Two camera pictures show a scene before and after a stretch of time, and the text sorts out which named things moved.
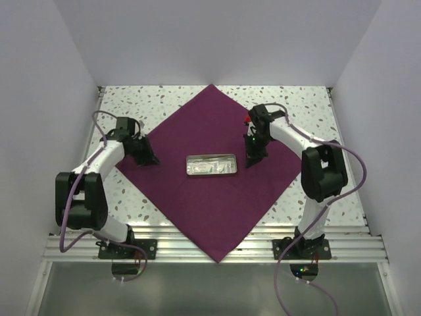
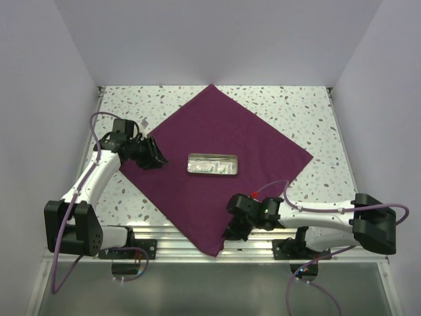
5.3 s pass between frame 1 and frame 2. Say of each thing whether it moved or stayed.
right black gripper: moved
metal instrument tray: stayed
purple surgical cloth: stayed
